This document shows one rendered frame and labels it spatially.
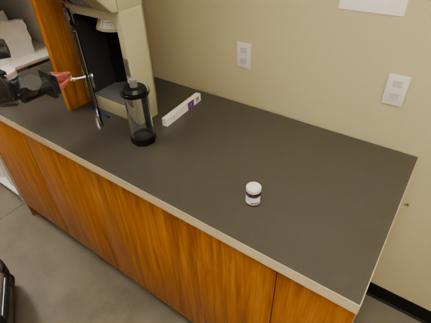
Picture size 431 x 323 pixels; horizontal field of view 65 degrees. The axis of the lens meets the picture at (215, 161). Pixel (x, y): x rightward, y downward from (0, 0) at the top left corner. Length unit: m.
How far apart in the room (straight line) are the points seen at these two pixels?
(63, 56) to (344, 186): 1.27
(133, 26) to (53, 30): 0.39
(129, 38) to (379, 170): 1.03
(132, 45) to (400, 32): 0.94
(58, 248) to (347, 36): 2.00
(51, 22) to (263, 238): 1.20
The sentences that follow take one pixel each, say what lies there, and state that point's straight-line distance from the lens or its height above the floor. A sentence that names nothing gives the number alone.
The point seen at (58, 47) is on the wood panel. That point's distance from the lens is 1.67.
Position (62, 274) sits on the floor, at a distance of 2.29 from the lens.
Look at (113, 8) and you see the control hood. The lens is 1.34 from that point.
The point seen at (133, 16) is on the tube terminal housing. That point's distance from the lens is 1.40.
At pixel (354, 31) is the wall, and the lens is 1.36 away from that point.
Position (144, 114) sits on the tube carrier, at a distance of 1.32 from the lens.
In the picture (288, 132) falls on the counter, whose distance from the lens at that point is 1.45.
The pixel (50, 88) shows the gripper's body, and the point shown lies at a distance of 1.41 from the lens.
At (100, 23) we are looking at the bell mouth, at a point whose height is 1.34.
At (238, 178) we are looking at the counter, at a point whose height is 0.94.
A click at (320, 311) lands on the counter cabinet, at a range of 1.11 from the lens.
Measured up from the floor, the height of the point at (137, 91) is 1.18.
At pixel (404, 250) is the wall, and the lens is 1.83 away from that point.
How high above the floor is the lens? 1.73
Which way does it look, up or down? 39 degrees down
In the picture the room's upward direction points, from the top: 2 degrees counter-clockwise
